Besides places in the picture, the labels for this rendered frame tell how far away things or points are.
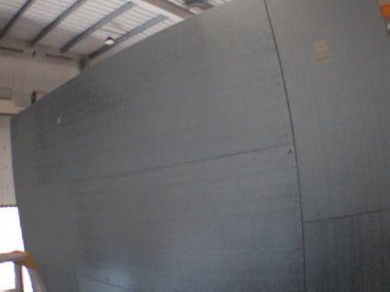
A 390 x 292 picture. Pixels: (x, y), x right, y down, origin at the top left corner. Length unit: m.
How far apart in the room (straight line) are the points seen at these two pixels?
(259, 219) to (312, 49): 0.57
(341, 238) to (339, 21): 0.67
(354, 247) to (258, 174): 0.42
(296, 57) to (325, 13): 0.19
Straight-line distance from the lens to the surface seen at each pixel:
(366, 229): 1.08
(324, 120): 1.09
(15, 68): 12.29
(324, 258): 1.14
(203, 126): 1.29
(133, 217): 1.57
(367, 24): 1.12
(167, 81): 1.42
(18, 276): 1.76
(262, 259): 1.22
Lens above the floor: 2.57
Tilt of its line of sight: 8 degrees up
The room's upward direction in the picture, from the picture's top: 7 degrees counter-clockwise
